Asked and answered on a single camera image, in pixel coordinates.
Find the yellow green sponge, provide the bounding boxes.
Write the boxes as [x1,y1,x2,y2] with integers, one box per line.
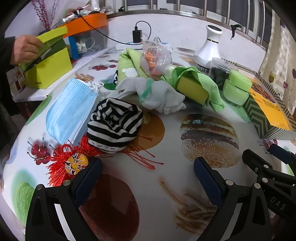
[177,74,210,106]

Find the striped cardboard box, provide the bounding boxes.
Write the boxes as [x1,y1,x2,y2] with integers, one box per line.
[244,72,296,139]

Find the metal window railing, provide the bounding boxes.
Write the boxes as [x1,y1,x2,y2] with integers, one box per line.
[106,0,278,47]

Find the light green cloth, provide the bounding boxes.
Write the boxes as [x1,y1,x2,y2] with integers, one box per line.
[171,66,226,113]

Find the blue box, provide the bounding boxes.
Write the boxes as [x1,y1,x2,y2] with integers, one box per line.
[68,37,79,59]

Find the pink flower branches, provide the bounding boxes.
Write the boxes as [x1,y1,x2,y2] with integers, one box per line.
[31,0,58,32]

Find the white power strip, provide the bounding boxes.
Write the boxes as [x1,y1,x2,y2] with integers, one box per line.
[116,42,173,51]

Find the black charger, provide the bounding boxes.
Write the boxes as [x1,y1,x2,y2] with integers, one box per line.
[132,29,142,44]

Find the clear plastic container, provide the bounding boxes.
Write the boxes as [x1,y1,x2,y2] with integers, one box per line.
[67,29,108,59]

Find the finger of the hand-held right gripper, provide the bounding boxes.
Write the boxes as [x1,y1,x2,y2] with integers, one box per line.
[242,149,275,183]
[269,144,296,165]

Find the black cable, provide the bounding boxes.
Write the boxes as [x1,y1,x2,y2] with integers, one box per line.
[72,9,152,44]

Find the dark jar with clear lid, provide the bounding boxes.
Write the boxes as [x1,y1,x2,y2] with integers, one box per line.
[208,57,239,85]

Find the black white striped cloth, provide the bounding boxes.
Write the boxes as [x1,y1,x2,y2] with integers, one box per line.
[87,97,144,153]

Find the blue face mask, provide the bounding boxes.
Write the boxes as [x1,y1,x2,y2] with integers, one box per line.
[46,77,104,145]

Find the black clip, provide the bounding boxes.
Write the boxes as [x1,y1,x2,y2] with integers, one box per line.
[230,24,242,39]

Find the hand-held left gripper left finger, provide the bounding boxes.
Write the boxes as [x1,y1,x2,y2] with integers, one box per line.
[25,158,103,241]

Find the heart print curtain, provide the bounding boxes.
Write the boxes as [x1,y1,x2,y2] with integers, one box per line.
[259,21,296,98]

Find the orange box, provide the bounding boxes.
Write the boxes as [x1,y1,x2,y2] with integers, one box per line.
[61,13,109,37]

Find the green jar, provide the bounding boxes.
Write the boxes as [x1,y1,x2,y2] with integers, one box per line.
[222,70,253,108]

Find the white vase-shaped device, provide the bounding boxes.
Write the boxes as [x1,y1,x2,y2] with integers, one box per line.
[194,24,223,72]

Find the crinkled plastic bags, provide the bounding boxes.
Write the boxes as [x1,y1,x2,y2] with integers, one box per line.
[69,0,114,16]

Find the green towel with white print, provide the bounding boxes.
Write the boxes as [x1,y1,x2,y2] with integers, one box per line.
[117,48,176,85]

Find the clear plastic packet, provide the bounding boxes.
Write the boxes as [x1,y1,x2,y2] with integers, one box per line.
[140,39,174,76]

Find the lime green box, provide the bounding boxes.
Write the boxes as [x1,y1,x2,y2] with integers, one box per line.
[18,25,73,89]

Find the red tassel ornament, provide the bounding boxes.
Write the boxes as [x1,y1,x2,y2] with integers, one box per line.
[45,134,164,187]

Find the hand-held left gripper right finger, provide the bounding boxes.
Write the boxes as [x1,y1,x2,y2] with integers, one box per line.
[194,157,272,241]

